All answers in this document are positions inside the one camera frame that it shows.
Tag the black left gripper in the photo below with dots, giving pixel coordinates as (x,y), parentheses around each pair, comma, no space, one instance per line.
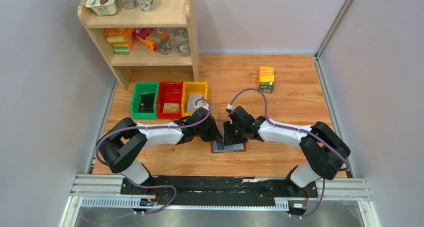
(215,134)

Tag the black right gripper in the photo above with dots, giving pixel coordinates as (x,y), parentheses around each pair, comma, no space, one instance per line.
(229,138)

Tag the brown leather card holder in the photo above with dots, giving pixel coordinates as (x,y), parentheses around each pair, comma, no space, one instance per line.
(217,147)

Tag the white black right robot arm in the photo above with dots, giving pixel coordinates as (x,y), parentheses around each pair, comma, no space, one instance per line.
(323,149)

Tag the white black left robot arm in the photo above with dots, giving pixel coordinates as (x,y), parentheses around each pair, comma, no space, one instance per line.
(121,146)

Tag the white cards in yellow bin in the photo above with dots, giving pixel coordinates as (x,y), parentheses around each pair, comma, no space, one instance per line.
(192,99)

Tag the tan card in red bin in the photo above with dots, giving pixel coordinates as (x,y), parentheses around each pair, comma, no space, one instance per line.
(171,108)

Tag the black cards in green bin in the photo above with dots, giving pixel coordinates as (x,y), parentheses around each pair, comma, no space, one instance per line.
(147,103)

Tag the yellow plastic bin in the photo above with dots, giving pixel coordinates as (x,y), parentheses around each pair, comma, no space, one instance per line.
(192,91)

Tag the red plastic bin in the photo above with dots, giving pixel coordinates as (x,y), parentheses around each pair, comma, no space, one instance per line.
(169,92)

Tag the orange green carton box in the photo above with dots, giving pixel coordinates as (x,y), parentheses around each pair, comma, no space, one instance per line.
(266,79)

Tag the green plastic bin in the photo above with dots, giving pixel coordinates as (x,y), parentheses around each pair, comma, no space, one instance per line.
(141,88)

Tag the right glass jar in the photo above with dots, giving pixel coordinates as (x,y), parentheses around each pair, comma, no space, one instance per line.
(181,37)

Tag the glass jar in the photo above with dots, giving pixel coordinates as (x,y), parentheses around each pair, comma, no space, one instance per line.
(181,37)
(162,40)

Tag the wooden shelf unit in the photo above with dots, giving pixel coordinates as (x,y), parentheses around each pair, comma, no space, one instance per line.
(167,14)

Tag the left glass jar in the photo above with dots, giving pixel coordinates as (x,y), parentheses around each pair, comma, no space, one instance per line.
(162,40)

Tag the orange pink snack bag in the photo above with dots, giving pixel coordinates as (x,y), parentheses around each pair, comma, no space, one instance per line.
(145,35)

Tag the stack of sponges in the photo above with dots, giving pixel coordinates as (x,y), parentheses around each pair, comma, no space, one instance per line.
(121,39)

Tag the yoghurt tub with chocolate label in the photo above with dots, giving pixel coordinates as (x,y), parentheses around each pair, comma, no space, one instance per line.
(103,7)

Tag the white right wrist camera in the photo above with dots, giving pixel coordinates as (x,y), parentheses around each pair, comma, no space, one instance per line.
(230,108)

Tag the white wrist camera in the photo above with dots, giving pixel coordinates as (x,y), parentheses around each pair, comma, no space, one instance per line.
(230,108)
(202,104)

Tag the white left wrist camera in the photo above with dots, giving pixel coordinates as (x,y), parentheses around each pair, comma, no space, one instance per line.
(202,104)

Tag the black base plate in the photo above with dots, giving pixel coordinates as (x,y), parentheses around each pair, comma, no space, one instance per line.
(219,190)

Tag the aluminium frame rail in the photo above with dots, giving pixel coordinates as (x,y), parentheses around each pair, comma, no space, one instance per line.
(96,200)

